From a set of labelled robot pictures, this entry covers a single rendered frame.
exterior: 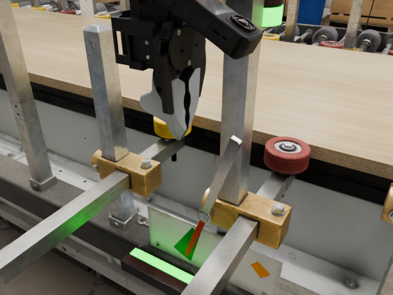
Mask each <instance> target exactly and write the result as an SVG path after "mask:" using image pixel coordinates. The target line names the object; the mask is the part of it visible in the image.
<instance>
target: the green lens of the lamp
mask: <svg viewBox="0 0 393 295"><path fill-rule="evenodd" d="M283 7H284V6H283V4H282V6H280V7H276V8H264V10H263V23H262V27H270V26H278V25H280V24H281V22H282V13H283Z"/></svg>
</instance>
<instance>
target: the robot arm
mask: <svg viewBox="0 0 393 295"><path fill-rule="evenodd" d="M129 1H130V9H128V10H125V11H121V14H120V15H118V16H113V17H111V24H112V33H113V43H114V49H115V59H116V63H118V64H123V65H127V66H129V68H131V69H135V70H140V71H144V70H147V69H148V68H151V69H153V76H152V79H151V84H152V90H151V92H148V93H145V94H143V95H141V96H140V105H141V107H142V108H143V109H144V110H145V111H146V112H148V113H150V114H152V115H153V116H155V117H157V118H158V119H160V120H162V121H164V122H165V123H166V125H167V126H168V129H169V131H170V133H171V134H172V135H173V137H175V139H176V140H181V138H183V137H184V136H185V134H186V133H187V131H188V130H189V128H190V126H191V123H192V120H193V118H194V115H195V112H196V110H197V106H198V101H199V97H200V96H201V92H202V86H203V83H204V77H205V70H206V50H205V47H206V40H205V38H207V39H208V40H209V41H210V42H212V43H213V44H214V45H215V46H217V47H218V48H220V49H221V51H223V52H224V53H225V54H227V55H228V56H230V57H231V58H232V59H235V60H236V59H240V58H242V57H244V56H247V55H249V54H252V53H253V52H254V50H255V48H256V47H257V45H258V44H259V42H260V40H261V39H262V37H263V33H262V31H260V30H259V29H258V28H256V26H255V25H254V24H253V23H252V22H251V21H249V20H248V19H246V18H245V17H243V16H242V15H239V14H238V13H236V12H235V11H234V10H232V9H230V8H229V7H228V6H227V5H225V4H224V3H223V2H221V1H220V0H129ZM116 31H118V32H120V35H121V41H122V53H123V54H119V49H118V38H117V32H116Z"/></svg>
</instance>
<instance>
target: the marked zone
mask: <svg viewBox="0 0 393 295"><path fill-rule="evenodd" d="M194 231H195V229H193V227H192V228H191V229H190V230H189V231H188V232H187V233H186V234H185V235H184V236H183V237H182V238H181V239H180V240H179V241H178V242H177V243H176V245H175V246H174V247H175V248H176V250H177V251H179V252H180V253H181V254H182V255H184V256H185V250H186V248H187V246H188V244H189V242H190V240H191V238H192V236H193V234H194ZM199 236H200V234H199ZM198 239H199V237H198ZM198 239H197V240H196V243H195V245H194V247H193V249H192V251H191V253H190V254H189V255H188V256H186V258H187V259H189V260H190V261H191V260H192V257H193V254H194V251H195V248H196V246H197V243H198Z"/></svg>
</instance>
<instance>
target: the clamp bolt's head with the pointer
mask: <svg viewBox="0 0 393 295"><path fill-rule="evenodd" d="M211 210H212V212H213V216H214V215H215V210H214V209H213V208H212V209H211ZM198 216H199V218H200V221H199V223H198V225H197V227H196V229H195V231H194V234H193V236H192V238H191V240H190V242H189V244H188V246H187V248H186V250H185V257H186V256H188V255H189V254H190V253H191V251H192V249H193V247H194V245H195V243H196V241H197V239H198V237H199V234H200V233H201V231H202V229H203V227H204V225H205V222H202V221H206V222H207V220H208V219H209V217H208V215H207V214H206V213H205V212H203V211H200V212H199V214H198Z"/></svg>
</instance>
